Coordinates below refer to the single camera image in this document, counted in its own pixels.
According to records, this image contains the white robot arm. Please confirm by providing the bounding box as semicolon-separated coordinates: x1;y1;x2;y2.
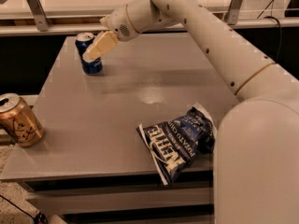
84;0;299;224

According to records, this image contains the metal railing bracket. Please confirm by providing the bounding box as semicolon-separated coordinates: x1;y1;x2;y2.
26;0;50;32
224;0;243;25

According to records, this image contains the grey drawer cabinet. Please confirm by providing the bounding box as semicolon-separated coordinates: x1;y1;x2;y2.
1;33;236;224

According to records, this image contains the black floor cable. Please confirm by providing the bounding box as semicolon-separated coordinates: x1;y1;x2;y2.
0;194;49;224

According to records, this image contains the left metal railing bracket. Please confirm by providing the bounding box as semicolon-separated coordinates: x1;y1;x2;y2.
26;0;50;32

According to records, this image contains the black background cable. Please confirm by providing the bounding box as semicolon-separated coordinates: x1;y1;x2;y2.
256;0;297;63

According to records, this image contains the right metal railing bracket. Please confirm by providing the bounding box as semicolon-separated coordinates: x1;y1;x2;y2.
224;0;243;25

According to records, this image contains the orange soda can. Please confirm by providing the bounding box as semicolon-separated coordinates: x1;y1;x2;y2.
0;93;44;147

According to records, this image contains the blue kettle chips bag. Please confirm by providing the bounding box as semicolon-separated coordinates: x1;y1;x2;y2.
136;103;217;186

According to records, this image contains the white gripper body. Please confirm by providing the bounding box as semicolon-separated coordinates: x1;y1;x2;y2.
100;6;139;42

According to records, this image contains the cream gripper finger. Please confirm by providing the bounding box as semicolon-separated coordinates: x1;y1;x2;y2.
82;31;118;63

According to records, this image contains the blue pepsi can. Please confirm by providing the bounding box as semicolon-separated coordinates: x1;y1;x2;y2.
75;32;103;75

